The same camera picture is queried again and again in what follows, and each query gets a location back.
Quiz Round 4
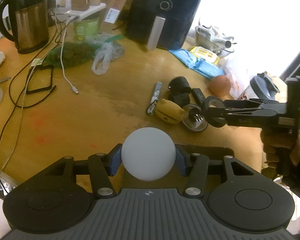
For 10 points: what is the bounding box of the black rectangular case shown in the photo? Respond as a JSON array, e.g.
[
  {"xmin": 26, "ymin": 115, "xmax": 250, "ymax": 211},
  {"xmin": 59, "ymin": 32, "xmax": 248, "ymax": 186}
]
[{"xmin": 191, "ymin": 88, "xmax": 205, "ymax": 107}]

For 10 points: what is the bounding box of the black round plug adapter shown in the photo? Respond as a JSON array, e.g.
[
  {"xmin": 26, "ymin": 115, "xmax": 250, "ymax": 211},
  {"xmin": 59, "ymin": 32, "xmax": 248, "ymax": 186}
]
[{"xmin": 188, "ymin": 108, "xmax": 204, "ymax": 126}]

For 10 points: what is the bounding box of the black cube adapter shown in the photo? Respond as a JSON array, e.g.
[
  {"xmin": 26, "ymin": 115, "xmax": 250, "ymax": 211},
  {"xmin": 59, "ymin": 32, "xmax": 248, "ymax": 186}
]
[{"xmin": 168, "ymin": 93, "xmax": 190, "ymax": 108}]

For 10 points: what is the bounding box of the black cylinder case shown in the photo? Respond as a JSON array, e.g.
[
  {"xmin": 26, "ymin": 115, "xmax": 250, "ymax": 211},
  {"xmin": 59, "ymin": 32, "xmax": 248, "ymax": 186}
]
[{"xmin": 168, "ymin": 76, "xmax": 192, "ymax": 95}]

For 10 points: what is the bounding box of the yellow bear case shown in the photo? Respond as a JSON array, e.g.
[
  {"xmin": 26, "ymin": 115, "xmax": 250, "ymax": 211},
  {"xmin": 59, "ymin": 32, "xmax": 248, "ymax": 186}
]
[{"xmin": 155, "ymin": 99, "xmax": 185, "ymax": 125}]

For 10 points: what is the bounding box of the white lidded jar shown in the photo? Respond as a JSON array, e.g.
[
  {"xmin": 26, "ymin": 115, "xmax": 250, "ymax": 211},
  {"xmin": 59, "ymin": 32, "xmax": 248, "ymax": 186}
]
[{"xmin": 121, "ymin": 127, "xmax": 176, "ymax": 181}]

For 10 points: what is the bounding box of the patterned grey pen stick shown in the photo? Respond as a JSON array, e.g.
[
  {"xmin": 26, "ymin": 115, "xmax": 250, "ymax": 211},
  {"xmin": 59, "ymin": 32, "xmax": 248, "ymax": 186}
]
[{"xmin": 146, "ymin": 82, "xmax": 162, "ymax": 115}]

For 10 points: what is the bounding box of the person right hand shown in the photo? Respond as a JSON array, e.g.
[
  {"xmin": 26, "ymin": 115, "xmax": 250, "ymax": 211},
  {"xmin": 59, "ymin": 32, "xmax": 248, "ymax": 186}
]
[{"xmin": 261, "ymin": 129, "xmax": 300, "ymax": 177}]

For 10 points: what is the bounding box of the brown cardboard box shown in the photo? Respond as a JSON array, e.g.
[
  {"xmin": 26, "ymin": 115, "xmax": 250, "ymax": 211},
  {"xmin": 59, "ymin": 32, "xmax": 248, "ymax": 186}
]
[{"xmin": 175, "ymin": 144, "xmax": 235, "ymax": 164}]

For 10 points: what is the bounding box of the orange-brown apple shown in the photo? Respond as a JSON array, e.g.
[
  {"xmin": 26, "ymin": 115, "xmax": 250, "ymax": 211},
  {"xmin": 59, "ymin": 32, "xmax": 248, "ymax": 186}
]
[{"xmin": 209, "ymin": 75, "xmax": 231, "ymax": 97}]

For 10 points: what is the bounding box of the blue wipes pack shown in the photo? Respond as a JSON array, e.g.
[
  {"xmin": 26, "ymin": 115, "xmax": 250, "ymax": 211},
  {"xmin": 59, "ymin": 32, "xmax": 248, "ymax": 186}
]
[
  {"xmin": 169, "ymin": 49, "xmax": 201, "ymax": 69},
  {"xmin": 192, "ymin": 59, "xmax": 225, "ymax": 80}
]

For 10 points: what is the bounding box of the shaker bottle grey lid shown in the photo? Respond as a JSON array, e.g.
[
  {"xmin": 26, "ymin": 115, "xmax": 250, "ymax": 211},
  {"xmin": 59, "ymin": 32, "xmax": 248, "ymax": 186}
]
[{"xmin": 237, "ymin": 73, "xmax": 280, "ymax": 100}]

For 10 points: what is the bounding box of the yellow wipes pack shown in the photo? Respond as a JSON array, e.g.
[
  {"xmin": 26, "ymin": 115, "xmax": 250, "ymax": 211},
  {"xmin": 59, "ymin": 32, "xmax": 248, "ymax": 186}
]
[{"xmin": 190, "ymin": 46, "xmax": 219, "ymax": 65}]

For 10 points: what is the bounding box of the glass bowl with clutter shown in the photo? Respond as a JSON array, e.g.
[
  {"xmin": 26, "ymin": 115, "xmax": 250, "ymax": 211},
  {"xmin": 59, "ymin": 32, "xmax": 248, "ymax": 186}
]
[{"xmin": 195, "ymin": 25, "xmax": 237, "ymax": 58}]

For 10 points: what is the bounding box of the black air fryer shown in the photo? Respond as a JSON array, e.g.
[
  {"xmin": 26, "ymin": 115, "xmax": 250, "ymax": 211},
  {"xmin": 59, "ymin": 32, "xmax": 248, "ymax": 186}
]
[{"xmin": 126, "ymin": 0, "xmax": 201, "ymax": 50}]

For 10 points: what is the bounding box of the clear plastic bag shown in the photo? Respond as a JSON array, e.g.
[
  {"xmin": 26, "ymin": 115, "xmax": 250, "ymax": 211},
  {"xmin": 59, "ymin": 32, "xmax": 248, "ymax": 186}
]
[{"xmin": 91, "ymin": 42, "xmax": 125, "ymax": 75}]

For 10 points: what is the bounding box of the green mesh produce bag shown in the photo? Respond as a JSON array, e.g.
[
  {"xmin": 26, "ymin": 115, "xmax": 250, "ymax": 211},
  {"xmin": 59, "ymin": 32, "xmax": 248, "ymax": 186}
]
[{"xmin": 43, "ymin": 42, "xmax": 101, "ymax": 68}]

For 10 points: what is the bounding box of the green label can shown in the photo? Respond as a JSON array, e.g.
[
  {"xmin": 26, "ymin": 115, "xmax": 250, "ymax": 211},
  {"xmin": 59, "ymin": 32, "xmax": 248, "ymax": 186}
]
[{"xmin": 73, "ymin": 17, "xmax": 98, "ymax": 42}]

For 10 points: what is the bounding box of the tall cardboard box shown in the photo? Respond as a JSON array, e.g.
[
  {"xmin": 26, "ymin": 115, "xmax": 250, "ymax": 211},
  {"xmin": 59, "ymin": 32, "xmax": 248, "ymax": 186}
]
[{"xmin": 98, "ymin": 0, "xmax": 127, "ymax": 34}]

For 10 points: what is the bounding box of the white power strip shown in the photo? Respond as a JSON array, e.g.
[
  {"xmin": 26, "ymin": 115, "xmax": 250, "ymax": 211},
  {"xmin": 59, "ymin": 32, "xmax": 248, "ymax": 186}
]
[{"xmin": 56, "ymin": 3, "xmax": 106, "ymax": 21}]

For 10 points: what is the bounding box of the steel electric kettle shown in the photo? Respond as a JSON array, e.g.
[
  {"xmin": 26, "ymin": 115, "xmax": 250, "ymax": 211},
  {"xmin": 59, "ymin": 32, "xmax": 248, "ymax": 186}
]
[{"xmin": 0, "ymin": 0, "xmax": 49, "ymax": 54}]

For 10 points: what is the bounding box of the white usb cable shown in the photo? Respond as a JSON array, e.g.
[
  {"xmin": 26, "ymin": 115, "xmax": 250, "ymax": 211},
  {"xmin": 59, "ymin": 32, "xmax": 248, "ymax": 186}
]
[{"xmin": 52, "ymin": 15, "xmax": 81, "ymax": 95}]

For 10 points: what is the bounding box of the black cable loop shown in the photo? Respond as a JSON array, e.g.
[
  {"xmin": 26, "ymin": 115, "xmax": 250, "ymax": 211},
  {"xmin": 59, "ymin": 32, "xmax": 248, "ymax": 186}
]
[{"xmin": 0, "ymin": 24, "xmax": 68, "ymax": 196}]

